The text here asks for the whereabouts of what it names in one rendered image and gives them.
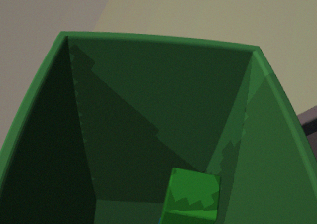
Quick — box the green square cup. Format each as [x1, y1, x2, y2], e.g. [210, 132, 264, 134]
[0, 31, 317, 224]

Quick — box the green cube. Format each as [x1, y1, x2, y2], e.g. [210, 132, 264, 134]
[159, 168, 221, 224]

